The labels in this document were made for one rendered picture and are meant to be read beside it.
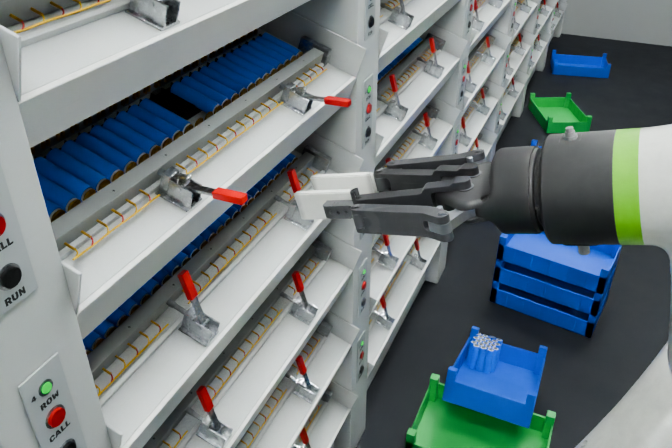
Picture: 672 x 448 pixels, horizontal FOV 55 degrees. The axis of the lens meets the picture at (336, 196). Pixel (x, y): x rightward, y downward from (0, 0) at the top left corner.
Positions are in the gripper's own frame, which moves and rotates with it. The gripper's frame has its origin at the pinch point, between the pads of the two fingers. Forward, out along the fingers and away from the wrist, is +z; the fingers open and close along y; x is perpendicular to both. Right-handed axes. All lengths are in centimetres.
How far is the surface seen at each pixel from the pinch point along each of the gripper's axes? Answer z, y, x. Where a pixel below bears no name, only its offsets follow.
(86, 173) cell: 21.0, -9.9, 8.6
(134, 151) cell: 20.4, -3.8, 8.1
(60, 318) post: 13.2, -23.8, 2.2
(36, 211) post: 10.5, -23.1, 11.7
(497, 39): 30, 177, -33
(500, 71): 31, 177, -45
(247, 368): 28.4, 6.9, -32.6
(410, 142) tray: 31, 89, -32
